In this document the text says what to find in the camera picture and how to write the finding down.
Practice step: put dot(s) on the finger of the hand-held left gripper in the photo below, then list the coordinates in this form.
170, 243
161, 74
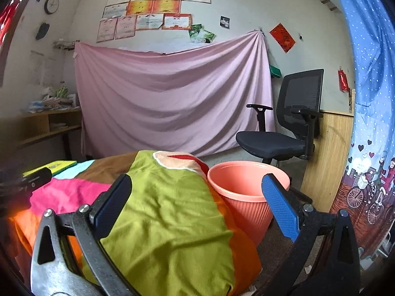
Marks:
38, 177

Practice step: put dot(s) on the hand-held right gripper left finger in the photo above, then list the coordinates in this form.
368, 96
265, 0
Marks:
112, 209

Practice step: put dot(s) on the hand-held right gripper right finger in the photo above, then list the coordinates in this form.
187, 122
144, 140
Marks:
279, 203

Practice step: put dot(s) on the salmon plastic waste bin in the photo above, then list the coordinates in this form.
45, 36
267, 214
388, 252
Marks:
247, 209

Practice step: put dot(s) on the yellow book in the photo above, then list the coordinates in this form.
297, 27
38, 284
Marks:
61, 166

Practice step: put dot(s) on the wooden shelf desk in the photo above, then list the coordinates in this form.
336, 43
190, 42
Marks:
34, 123

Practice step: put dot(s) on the papers inside shelf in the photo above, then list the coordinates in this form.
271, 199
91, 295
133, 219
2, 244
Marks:
57, 125

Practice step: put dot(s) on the black office chair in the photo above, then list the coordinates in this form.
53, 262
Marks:
268, 143

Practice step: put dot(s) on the colourful patchwork blanket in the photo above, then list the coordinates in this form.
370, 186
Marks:
172, 222

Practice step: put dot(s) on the pile of papers and books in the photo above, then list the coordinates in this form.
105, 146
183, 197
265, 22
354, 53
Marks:
46, 103

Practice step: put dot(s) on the white plastic bag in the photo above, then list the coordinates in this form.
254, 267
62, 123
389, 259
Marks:
47, 92

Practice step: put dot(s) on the green patterned bag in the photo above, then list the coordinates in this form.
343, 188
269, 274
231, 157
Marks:
61, 91

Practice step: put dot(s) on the pink hanging sheet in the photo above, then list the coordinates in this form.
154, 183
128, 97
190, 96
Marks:
172, 98

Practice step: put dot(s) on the green hanging box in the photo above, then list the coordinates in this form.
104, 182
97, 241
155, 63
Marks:
275, 71

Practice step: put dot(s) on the blue dotted curtain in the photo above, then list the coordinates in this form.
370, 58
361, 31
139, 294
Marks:
370, 98

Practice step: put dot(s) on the red hanging ornament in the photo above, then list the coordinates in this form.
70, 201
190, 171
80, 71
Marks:
343, 80

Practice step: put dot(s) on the black hanging cap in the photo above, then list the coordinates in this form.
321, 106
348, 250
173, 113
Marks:
42, 30

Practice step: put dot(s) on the red paper square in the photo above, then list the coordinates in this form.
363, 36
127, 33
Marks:
282, 37

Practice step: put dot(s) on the wooden wall panel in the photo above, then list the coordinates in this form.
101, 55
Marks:
330, 160

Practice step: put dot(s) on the round wall clock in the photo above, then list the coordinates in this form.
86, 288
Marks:
51, 4

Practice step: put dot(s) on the green wall photo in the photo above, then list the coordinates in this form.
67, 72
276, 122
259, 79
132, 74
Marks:
196, 31
207, 37

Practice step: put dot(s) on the small dark-edged wall photo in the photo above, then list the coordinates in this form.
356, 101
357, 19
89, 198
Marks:
224, 22

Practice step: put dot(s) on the group of wall certificates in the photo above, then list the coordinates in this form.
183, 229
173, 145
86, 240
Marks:
148, 12

